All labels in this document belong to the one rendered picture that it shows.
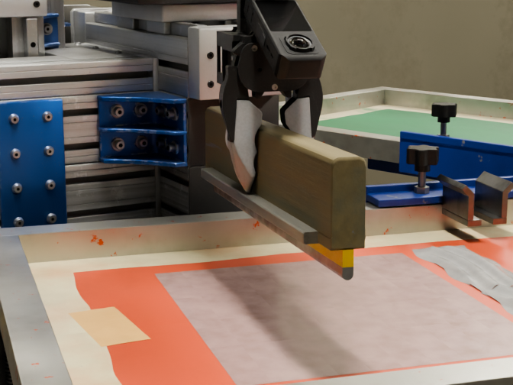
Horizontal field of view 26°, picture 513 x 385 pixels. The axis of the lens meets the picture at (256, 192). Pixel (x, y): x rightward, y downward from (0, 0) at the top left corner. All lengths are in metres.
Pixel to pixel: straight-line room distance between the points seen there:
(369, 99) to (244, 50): 1.51
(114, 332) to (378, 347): 0.25
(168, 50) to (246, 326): 0.51
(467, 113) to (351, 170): 1.59
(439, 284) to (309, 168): 0.34
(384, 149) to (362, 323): 0.85
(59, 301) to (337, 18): 4.00
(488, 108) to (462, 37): 3.09
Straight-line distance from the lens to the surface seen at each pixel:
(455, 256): 1.31
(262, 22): 1.01
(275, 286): 1.20
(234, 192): 1.10
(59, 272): 1.27
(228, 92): 1.04
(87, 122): 1.47
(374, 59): 5.21
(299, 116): 1.07
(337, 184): 0.88
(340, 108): 2.46
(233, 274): 1.24
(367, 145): 1.93
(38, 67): 1.44
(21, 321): 1.01
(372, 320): 1.10
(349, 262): 0.89
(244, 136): 1.05
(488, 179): 1.44
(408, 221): 1.43
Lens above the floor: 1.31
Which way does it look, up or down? 13 degrees down
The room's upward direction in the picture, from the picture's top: straight up
